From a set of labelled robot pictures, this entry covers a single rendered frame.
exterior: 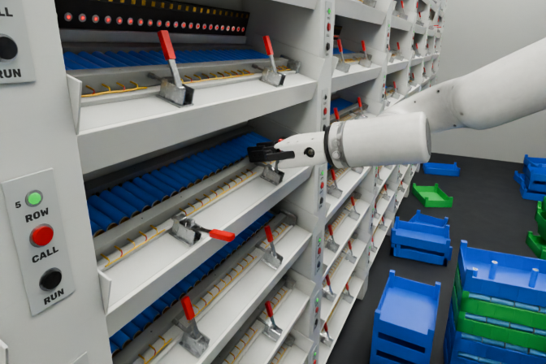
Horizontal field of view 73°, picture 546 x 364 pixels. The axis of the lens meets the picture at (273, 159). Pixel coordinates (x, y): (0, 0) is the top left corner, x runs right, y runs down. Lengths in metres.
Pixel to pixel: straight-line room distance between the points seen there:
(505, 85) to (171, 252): 0.50
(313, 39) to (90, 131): 0.60
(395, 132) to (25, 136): 0.49
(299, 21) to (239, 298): 0.60
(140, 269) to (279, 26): 0.62
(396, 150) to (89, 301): 0.46
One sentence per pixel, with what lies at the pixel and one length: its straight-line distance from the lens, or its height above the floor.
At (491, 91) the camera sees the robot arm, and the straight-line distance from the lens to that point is 0.59.
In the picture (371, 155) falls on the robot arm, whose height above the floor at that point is 0.99.
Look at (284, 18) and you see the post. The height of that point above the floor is 1.22.
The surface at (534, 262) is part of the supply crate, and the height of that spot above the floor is 0.44.
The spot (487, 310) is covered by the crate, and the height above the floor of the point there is 0.34.
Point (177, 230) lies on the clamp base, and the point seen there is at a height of 0.91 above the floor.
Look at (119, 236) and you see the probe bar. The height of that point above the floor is 0.93.
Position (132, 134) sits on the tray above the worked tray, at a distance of 0.42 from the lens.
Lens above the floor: 1.16
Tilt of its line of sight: 17 degrees down
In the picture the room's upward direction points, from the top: straight up
